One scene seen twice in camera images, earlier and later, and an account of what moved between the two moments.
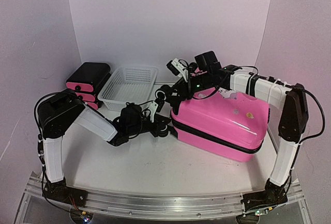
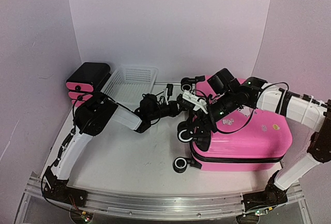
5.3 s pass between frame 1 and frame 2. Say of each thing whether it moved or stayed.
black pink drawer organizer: stayed
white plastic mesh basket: stayed
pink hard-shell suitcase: moved
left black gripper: moved
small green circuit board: stayed
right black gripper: moved
